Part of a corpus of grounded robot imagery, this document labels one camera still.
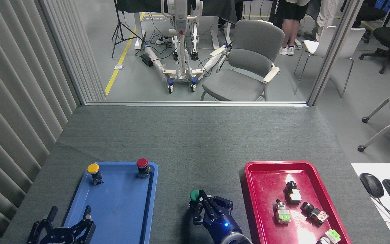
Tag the black and white switch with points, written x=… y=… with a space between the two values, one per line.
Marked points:
x=295 y=195

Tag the black computer mouse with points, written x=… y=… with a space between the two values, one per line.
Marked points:
x=371 y=184

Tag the white power strip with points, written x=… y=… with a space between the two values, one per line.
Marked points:
x=163 y=40

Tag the white chair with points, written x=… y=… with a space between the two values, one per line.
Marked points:
x=354 y=37

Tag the yellow push button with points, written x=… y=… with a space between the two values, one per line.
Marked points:
x=93 y=168

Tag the black-draped table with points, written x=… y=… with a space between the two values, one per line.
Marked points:
x=222 y=8

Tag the blue plastic tray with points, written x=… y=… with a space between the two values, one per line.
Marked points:
x=120 y=203

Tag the black power adapter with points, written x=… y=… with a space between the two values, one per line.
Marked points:
x=147 y=60

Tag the red plastic tray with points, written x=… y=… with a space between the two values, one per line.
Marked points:
x=266 y=189

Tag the grey armchair with pale armrests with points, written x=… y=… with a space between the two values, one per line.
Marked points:
x=249 y=61

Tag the person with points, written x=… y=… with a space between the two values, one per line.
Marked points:
x=327 y=13
x=288 y=10

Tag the silver-knob switch with green block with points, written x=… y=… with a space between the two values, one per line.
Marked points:
x=283 y=215

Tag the silver post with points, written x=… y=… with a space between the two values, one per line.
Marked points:
x=333 y=51

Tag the red push button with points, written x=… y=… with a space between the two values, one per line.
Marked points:
x=142 y=163

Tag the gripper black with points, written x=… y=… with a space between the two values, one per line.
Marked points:
x=61 y=236
x=222 y=225

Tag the black tripod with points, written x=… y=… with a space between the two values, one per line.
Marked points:
x=117 y=13

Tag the black selector switch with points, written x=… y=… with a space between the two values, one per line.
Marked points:
x=313 y=212

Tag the green push button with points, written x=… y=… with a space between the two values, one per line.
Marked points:
x=194 y=195

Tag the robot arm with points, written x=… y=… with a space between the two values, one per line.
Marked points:
x=237 y=239

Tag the silver table edge rail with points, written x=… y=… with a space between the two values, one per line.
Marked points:
x=195 y=104

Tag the green and white switch block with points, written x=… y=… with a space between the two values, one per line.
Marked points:
x=332 y=235

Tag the grey slatted partition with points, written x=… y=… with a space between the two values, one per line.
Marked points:
x=12 y=84

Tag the floor outlet plate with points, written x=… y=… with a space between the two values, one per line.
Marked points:
x=118 y=66

